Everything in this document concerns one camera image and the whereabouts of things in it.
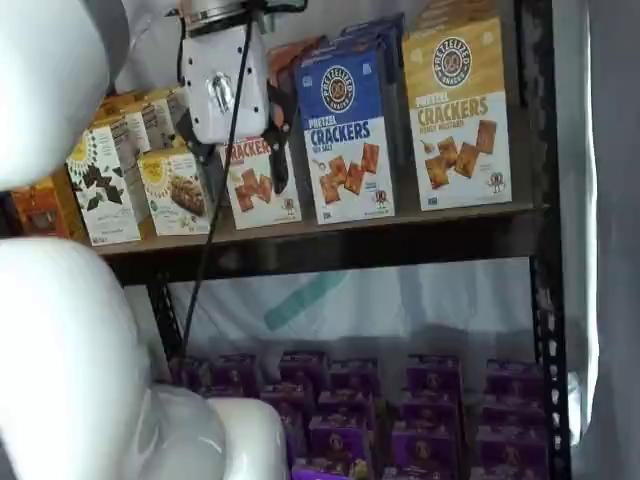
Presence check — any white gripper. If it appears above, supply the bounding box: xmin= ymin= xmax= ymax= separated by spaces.
xmin=174 ymin=20 xmax=297 ymax=204

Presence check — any yellow white pretzel crackers box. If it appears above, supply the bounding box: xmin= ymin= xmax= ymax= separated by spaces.
xmin=402 ymin=17 xmax=514 ymax=212
xmin=413 ymin=0 xmax=503 ymax=32

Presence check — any orange white pretzel crackers box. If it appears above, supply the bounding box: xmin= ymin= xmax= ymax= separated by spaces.
xmin=267 ymin=48 xmax=302 ymax=86
xmin=218 ymin=130 xmax=304 ymax=231
xmin=268 ymin=36 xmax=327 ymax=57

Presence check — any yellow box with snack bar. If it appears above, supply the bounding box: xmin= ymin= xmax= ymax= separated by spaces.
xmin=137 ymin=148 xmax=212 ymax=237

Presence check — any white box with dark label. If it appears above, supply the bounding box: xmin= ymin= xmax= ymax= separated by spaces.
xmin=142 ymin=91 xmax=190 ymax=150
xmin=99 ymin=110 xmax=152 ymax=155

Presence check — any blue white pretzel crackers box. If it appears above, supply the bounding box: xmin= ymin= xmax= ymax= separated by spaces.
xmin=339 ymin=12 xmax=406 ymax=46
xmin=305 ymin=33 xmax=402 ymax=199
xmin=293 ymin=47 xmax=396 ymax=225

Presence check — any white box with dark crackers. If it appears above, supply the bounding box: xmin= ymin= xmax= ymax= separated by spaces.
xmin=66 ymin=124 xmax=142 ymax=247

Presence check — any brown wooden shelf board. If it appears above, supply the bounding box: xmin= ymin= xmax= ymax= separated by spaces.
xmin=94 ymin=199 xmax=549 ymax=254

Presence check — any orange brown snack box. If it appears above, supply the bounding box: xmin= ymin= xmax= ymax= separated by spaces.
xmin=8 ymin=175 xmax=72 ymax=240

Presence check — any purple snack box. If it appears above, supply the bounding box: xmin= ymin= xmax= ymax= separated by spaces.
xmin=308 ymin=414 xmax=370 ymax=460
xmin=213 ymin=353 xmax=260 ymax=399
xmin=481 ymin=392 xmax=547 ymax=432
xmin=169 ymin=354 xmax=214 ymax=394
xmin=316 ymin=389 xmax=375 ymax=420
xmin=328 ymin=356 xmax=380 ymax=395
xmin=487 ymin=357 xmax=545 ymax=397
xmin=391 ymin=421 xmax=460 ymax=470
xmin=406 ymin=353 xmax=462 ymax=395
xmin=278 ymin=349 xmax=330 ymax=387
xmin=258 ymin=383 xmax=315 ymax=417
xmin=382 ymin=464 xmax=454 ymax=480
xmin=469 ymin=465 xmax=546 ymax=480
xmin=291 ymin=457 xmax=372 ymax=480
xmin=272 ymin=412 xmax=307 ymax=464
xmin=476 ymin=424 xmax=550 ymax=475
xmin=398 ymin=389 xmax=460 ymax=427

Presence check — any black metal shelf rack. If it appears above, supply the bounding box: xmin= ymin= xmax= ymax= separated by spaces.
xmin=0 ymin=0 xmax=574 ymax=480

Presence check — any white backdrop cloth teal print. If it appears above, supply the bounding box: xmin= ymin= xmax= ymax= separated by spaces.
xmin=112 ymin=0 xmax=539 ymax=364

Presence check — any grey curtain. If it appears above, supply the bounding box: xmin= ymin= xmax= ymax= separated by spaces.
xmin=552 ymin=0 xmax=640 ymax=480

